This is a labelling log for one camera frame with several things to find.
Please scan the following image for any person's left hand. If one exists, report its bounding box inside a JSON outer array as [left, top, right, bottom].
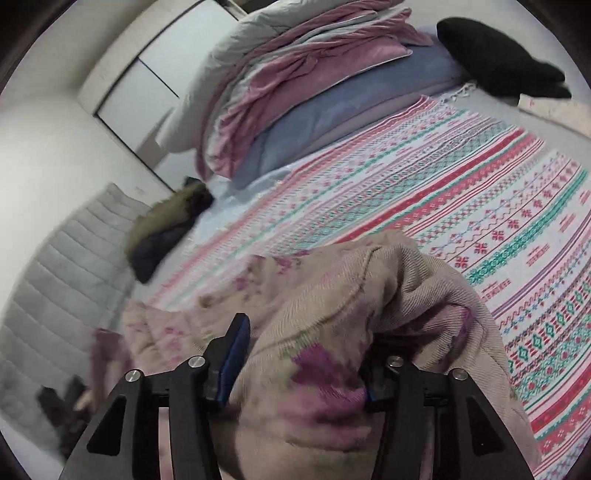
[[74, 388, 101, 413]]

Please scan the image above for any white wardrobe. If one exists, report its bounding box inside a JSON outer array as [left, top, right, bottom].
[[78, 1, 246, 173]]

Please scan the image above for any light blue checked sheet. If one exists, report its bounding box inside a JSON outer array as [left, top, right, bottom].
[[181, 159, 305, 257]]

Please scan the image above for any grey quilted headboard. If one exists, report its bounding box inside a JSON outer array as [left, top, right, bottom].
[[1, 184, 148, 444]]

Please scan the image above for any blue folded blanket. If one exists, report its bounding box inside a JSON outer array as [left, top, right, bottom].
[[231, 43, 468, 189]]

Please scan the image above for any pink floral padded jacket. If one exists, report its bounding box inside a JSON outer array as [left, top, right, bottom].
[[90, 231, 541, 479]]

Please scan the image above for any mauve folded blanket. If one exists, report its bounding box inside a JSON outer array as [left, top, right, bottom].
[[310, 80, 465, 151]]

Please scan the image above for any folded white floral cloth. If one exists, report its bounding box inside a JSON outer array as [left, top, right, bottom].
[[518, 94, 591, 139]]

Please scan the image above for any striped patterned bed blanket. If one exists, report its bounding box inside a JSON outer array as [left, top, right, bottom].
[[144, 96, 590, 479]]

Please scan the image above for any black garment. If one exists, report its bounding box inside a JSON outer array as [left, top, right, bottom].
[[436, 17, 572, 99]]

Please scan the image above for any grey and pink folded quilt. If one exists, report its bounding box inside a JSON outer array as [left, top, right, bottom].
[[156, 1, 433, 179]]

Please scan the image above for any olive and black jacket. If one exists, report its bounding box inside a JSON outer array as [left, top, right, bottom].
[[125, 177, 214, 284]]

